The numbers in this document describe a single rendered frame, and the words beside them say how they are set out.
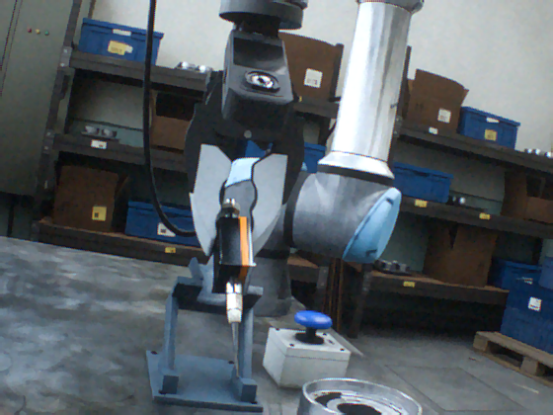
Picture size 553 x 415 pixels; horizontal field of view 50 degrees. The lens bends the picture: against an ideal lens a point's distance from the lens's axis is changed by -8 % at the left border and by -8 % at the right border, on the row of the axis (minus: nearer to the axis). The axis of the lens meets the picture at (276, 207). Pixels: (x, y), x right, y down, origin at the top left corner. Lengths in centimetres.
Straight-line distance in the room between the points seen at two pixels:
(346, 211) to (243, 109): 49
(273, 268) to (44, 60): 340
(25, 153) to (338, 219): 344
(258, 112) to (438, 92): 408
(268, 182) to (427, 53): 459
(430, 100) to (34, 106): 265
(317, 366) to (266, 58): 33
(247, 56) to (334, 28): 431
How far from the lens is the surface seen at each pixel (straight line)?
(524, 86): 560
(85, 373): 60
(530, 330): 463
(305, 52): 411
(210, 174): 51
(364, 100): 93
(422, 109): 441
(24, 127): 421
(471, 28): 534
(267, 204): 52
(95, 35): 396
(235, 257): 49
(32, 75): 422
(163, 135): 388
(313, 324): 66
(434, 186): 451
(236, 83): 43
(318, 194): 92
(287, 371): 66
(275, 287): 96
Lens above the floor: 102
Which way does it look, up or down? 3 degrees down
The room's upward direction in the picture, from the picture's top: 11 degrees clockwise
